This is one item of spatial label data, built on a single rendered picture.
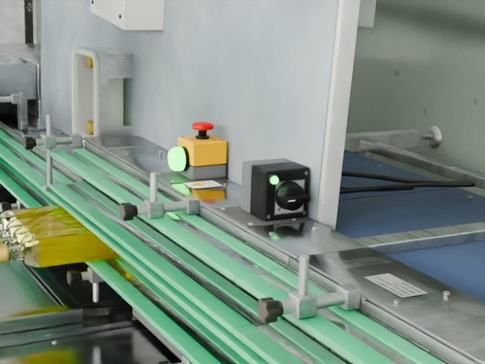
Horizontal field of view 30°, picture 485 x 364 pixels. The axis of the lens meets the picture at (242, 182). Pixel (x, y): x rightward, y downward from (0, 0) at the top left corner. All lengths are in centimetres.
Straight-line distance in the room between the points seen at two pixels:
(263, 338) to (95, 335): 64
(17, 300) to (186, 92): 53
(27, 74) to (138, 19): 101
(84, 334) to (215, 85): 54
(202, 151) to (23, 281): 55
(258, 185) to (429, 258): 28
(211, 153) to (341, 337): 69
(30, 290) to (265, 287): 85
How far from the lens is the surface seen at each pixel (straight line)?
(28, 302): 186
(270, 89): 152
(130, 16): 189
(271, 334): 122
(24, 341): 176
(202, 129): 164
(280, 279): 120
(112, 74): 208
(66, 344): 175
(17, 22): 568
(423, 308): 108
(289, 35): 146
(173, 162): 164
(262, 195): 138
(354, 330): 106
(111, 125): 209
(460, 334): 102
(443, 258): 134
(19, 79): 286
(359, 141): 218
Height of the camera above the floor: 149
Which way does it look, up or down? 27 degrees down
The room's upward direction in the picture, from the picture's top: 95 degrees counter-clockwise
